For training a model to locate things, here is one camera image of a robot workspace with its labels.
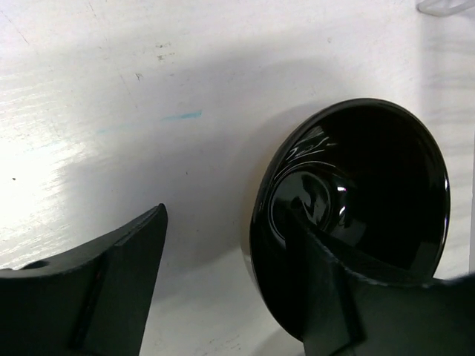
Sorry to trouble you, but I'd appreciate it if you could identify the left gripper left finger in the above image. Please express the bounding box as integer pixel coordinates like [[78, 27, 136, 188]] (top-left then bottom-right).
[[1, 205, 168, 355]]

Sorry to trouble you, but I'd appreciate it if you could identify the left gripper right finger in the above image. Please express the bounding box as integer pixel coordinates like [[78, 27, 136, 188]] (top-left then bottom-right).
[[285, 212, 474, 355]]

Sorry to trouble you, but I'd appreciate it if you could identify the black glossy bowl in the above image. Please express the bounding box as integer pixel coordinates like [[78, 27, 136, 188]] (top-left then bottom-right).
[[249, 98, 451, 338]]

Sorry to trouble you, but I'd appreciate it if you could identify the white wire dish rack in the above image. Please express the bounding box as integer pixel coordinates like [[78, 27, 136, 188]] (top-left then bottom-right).
[[416, 0, 474, 17]]

